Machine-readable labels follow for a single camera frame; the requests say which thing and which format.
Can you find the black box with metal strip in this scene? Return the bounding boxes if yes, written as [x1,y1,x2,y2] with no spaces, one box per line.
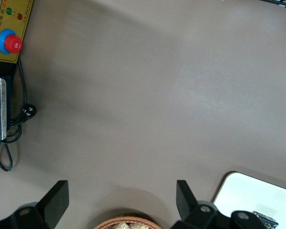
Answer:
[0,62,20,142]

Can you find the round brown wicker basket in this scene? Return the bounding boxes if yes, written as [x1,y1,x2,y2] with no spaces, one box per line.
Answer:
[94,214,163,229]

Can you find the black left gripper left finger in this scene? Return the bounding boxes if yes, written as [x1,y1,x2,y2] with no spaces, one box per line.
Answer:
[0,180,70,229]

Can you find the yellow emergency stop box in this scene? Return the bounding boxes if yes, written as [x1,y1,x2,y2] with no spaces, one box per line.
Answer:
[0,0,34,64]

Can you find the clear wrapped biscuit packet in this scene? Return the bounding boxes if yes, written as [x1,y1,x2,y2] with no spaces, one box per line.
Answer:
[111,221,131,229]
[130,221,149,229]

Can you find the beige plastic tray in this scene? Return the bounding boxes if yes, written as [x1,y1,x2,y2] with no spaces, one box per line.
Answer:
[212,171,286,229]

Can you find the black power cable with plug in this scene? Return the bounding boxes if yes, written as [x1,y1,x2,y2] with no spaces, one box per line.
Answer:
[0,58,38,173]

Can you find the black cable bundle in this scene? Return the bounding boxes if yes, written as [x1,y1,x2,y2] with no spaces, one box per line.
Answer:
[264,0,286,10]

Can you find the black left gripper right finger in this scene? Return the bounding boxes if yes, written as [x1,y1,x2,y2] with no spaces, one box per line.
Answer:
[173,180,266,229]

